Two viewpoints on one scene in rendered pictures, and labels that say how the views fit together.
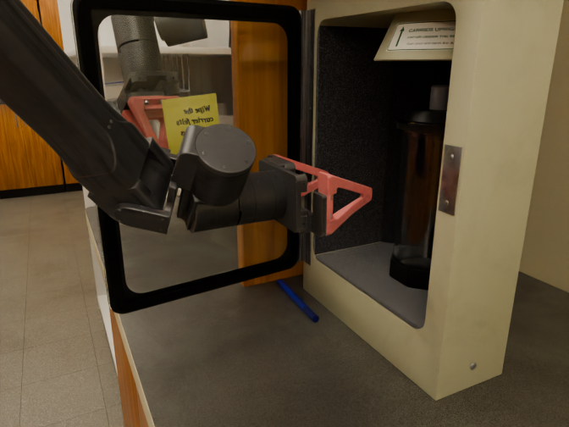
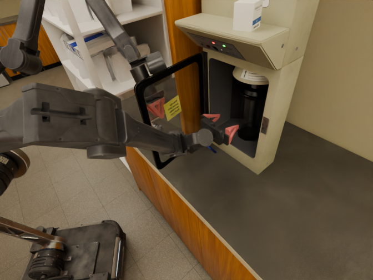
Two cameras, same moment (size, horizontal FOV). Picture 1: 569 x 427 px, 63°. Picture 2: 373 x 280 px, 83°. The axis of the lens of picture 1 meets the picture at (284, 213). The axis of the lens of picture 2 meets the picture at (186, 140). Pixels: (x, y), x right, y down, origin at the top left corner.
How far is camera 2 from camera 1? 41 cm
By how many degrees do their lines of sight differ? 26
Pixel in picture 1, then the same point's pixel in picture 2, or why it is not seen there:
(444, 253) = (262, 143)
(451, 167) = (265, 123)
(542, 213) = not seen: hidden behind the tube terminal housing
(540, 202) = not seen: hidden behind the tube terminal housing
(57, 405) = (100, 173)
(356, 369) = (233, 169)
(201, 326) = (181, 163)
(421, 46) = (253, 79)
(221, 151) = (204, 139)
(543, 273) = not seen: hidden behind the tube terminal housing
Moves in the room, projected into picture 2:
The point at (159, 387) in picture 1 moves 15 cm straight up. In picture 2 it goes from (181, 188) to (177, 165)
